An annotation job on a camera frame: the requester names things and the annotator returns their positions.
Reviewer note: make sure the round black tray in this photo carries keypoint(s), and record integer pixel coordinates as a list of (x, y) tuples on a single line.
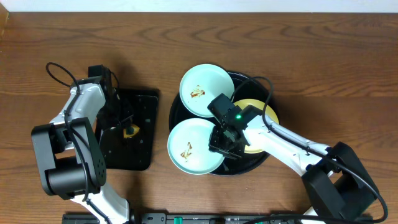
[(247, 162)]

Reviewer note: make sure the green and yellow sponge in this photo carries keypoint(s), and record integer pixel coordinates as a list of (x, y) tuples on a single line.
[(130, 131)]

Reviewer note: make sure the black aluminium rail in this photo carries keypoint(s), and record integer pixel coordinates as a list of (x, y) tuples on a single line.
[(162, 218)]

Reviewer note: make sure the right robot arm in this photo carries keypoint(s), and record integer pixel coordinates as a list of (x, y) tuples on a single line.
[(338, 186)]

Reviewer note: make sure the light blue plate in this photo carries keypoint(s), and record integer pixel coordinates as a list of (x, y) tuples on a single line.
[(188, 147), (201, 84)]

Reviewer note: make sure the far light blue plate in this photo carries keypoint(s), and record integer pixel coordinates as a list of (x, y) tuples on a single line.
[(201, 84)]

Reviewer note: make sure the rectangular black tray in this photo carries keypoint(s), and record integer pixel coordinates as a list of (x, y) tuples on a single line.
[(132, 153)]

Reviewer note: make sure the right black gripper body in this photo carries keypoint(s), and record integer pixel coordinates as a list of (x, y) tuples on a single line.
[(222, 139)]

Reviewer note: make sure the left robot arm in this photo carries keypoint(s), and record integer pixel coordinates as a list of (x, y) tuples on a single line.
[(69, 159)]

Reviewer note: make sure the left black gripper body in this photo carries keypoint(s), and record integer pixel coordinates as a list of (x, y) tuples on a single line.
[(122, 121)]

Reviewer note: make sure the near light blue plate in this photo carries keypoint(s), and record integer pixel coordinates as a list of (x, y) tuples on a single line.
[(188, 147)]

